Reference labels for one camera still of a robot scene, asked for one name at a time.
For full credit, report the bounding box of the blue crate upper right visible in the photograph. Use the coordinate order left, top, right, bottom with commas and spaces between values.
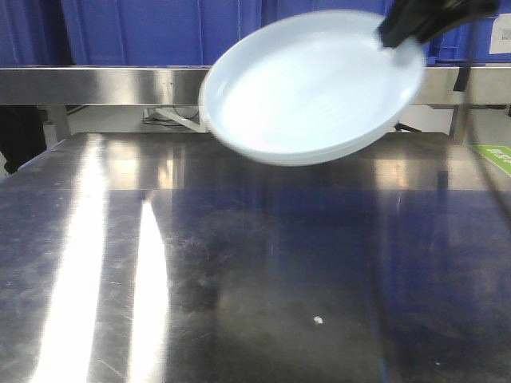
426, 11, 510, 65

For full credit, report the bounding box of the blue crate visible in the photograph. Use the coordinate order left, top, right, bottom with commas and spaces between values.
0, 0, 304, 67
426, 11, 510, 65

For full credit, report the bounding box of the dark trousered person left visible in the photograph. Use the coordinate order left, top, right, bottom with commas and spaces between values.
1, 105, 47, 175

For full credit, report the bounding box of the blue crate upper left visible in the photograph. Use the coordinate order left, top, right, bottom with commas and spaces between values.
0, 0, 304, 67

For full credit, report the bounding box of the green floor sign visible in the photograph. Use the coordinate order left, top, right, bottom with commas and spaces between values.
470, 144, 511, 176

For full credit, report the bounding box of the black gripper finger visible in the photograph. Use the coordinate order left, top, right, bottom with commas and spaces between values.
378, 0, 499, 49

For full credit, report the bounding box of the white label on crate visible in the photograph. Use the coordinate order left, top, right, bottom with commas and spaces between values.
489, 14, 510, 54

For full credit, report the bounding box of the pale blue round plate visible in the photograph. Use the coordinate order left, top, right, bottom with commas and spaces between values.
198, 9, 426, 166

